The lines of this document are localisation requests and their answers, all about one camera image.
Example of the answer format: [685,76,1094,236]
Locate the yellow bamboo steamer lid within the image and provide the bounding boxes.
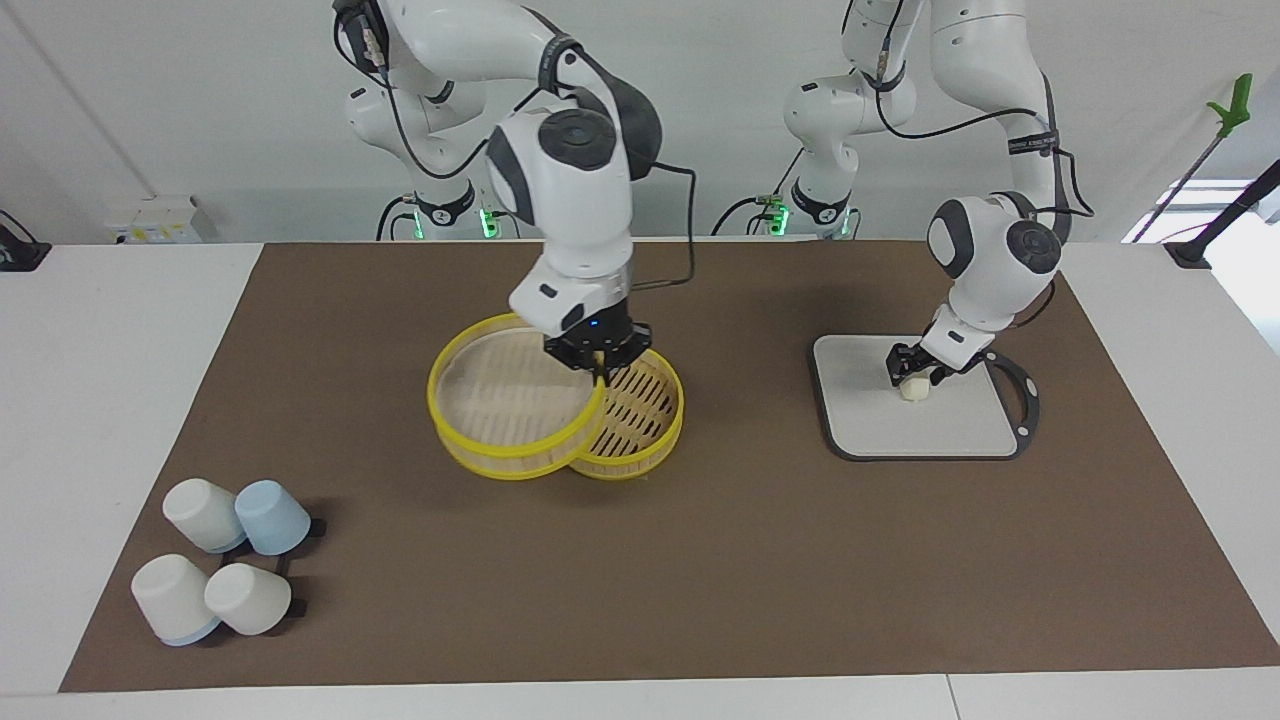
[427,313,607,481]

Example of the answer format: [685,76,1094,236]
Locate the yellow bamboo steamer basket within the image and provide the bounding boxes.
[575,348,685,481]

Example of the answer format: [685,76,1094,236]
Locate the white cutting board grey rim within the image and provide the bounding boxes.
[808,333,1041,462]

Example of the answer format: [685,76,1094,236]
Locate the brown table mat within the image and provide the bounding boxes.
[58,240,1280,693]

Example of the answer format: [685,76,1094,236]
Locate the light blue plastic cup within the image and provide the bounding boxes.
[235,480,312,557]

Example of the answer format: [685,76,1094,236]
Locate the green tipped pole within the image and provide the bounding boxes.
[1130,73,1254,244]

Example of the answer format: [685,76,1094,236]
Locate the white plastic cup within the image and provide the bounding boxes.
[131,554,221,647]
[163,478,246,554]
[204,563,292,637]

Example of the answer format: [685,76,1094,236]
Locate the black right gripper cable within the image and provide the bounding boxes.
[625,160,698,293]

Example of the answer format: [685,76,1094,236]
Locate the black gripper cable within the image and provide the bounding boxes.
[870,0,1094,331]
[625,160,698,293]

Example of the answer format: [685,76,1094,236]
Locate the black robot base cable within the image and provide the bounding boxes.
[710,148,806,238]
[376,193,416,241]

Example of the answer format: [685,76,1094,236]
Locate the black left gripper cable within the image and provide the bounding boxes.
[870,0,1094,331]

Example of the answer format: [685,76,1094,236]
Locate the white wall socket box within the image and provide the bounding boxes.
[105,195,219,245]

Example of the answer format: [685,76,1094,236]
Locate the black clamp mount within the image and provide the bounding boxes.
[0,210,51,273]

